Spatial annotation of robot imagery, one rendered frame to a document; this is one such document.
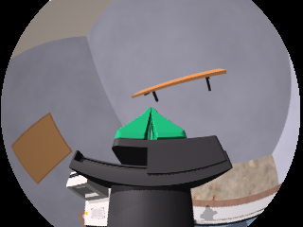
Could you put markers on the grey rectangular base plate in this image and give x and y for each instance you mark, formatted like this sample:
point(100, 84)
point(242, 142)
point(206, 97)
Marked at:
point(213, 213)

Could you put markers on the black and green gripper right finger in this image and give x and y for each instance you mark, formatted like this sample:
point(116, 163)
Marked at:
point(163, 129)

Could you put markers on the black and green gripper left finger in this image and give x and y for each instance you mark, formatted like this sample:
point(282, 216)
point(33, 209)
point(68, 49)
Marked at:
point(138, 128)

